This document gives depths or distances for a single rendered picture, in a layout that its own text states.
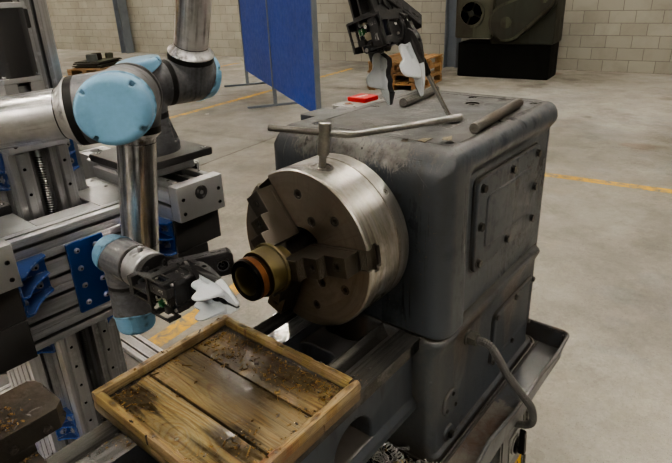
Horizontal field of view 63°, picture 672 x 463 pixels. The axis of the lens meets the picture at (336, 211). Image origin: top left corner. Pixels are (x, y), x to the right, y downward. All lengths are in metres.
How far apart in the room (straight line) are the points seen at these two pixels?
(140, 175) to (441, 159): 0.58
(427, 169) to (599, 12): 9.88
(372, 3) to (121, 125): 0.45
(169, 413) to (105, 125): 0.49
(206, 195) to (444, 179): 0.63
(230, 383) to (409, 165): 0.51
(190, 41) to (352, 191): 0.67
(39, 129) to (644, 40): 10.26
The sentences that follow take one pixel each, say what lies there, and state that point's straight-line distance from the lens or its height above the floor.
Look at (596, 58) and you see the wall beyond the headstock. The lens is 10.87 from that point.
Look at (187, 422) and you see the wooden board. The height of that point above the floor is 0.88.
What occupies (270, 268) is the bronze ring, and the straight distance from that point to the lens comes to 0.93.
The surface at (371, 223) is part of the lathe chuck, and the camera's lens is 0.94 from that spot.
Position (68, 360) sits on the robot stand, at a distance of 1.64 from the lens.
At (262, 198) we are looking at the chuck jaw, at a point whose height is 1.18.
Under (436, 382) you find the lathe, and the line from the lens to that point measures 1.22.
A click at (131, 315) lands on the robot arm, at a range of 1.13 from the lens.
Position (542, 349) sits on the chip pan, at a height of 0.54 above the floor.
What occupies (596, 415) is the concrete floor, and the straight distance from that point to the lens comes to 2.42.
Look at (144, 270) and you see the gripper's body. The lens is 1.01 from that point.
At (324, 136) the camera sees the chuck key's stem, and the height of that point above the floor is 1.30.
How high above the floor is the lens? 1.54
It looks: 22 degrees down
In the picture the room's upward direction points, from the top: 2 degrees counter-clockwise
